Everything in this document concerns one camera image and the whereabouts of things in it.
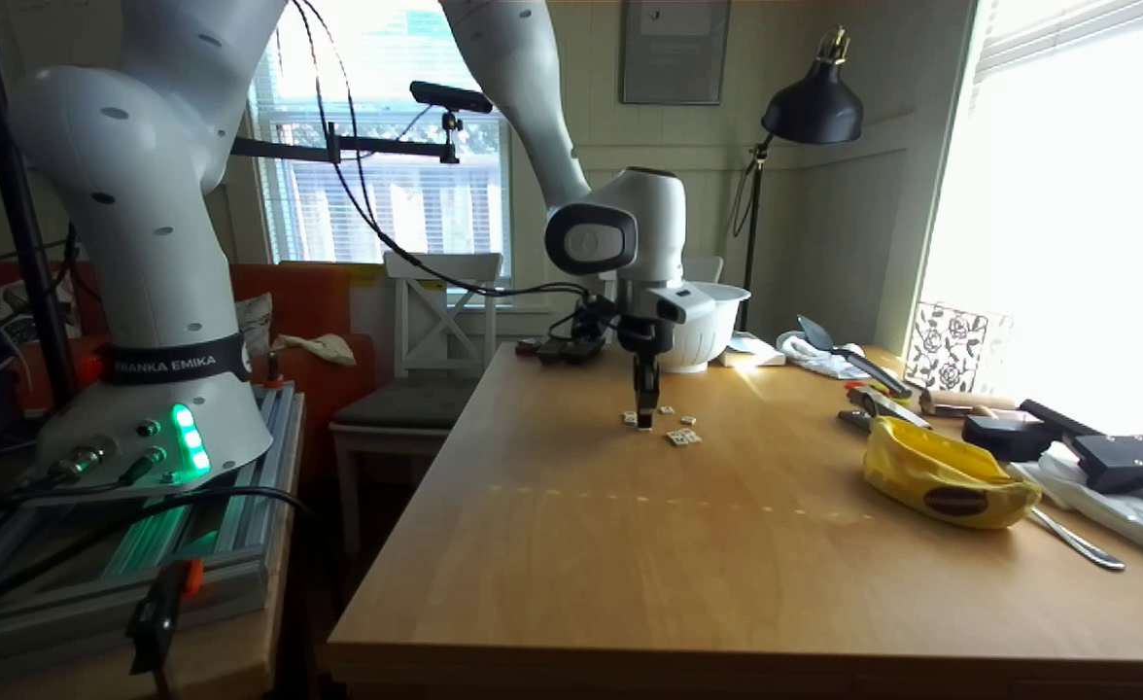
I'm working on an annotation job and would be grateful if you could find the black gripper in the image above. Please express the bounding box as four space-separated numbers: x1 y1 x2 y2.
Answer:
614 307 674 430

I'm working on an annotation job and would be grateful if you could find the white bowl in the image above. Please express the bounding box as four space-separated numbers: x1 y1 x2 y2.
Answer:
666 276 755 379

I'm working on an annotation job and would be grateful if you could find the grey cloth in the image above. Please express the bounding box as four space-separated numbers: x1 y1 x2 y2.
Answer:
772 312 873 385

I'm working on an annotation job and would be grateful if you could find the white wooden chair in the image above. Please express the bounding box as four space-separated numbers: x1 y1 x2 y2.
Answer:
325 250 509 528

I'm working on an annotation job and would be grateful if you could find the yellow bowl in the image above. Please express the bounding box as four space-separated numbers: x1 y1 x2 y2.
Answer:
860 414 1046 531

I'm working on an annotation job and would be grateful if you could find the white framed window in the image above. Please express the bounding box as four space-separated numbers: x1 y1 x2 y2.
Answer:
245 0 512 285

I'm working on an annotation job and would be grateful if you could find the white crumpled cloth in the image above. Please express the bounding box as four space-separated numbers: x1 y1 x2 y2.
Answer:
268 331 360 368

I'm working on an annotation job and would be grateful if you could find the black desk lamp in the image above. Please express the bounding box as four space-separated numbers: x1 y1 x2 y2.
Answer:
727 27 868 341

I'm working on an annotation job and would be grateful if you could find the orange fabric furniture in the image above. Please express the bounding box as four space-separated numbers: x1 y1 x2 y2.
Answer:
228 261 359 394

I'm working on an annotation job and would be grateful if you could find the metal spoon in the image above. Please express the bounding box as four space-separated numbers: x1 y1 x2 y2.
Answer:
1018 500 1130 577

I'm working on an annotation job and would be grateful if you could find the white tray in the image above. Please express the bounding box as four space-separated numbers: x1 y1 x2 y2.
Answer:
1021 452 1143 577

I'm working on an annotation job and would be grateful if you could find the bright window with blinds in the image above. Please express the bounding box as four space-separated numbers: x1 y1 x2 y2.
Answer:
916 0 1143 442

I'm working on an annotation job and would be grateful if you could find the black desk tool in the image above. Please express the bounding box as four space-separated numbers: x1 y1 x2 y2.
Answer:
1064 426 1143 498

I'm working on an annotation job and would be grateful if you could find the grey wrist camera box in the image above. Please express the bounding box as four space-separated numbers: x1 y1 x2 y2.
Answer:
644 285 718 331

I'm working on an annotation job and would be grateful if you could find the wooden handled tool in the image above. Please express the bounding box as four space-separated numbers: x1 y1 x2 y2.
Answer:
836 379 938 441

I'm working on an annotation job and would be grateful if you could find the patterned wire cube box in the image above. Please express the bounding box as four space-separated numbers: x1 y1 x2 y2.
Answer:
900 298 998 401

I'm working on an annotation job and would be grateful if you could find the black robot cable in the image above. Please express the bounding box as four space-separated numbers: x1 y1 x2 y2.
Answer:
278 0 624 367

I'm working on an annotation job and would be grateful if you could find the framed wall picture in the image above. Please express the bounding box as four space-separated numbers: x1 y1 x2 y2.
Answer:
614 0 735 113

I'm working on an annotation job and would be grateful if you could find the black camera bar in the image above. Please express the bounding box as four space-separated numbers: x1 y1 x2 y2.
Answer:
224 127 468 171

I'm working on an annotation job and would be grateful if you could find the black camera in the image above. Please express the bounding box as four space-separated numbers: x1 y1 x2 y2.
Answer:
403 78 497 122

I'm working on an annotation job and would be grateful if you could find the orange handled tool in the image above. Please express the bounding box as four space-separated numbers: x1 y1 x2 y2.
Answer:
123 555 211 681

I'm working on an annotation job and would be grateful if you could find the aluminium rail frame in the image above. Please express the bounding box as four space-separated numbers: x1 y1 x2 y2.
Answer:
0 385 306 678

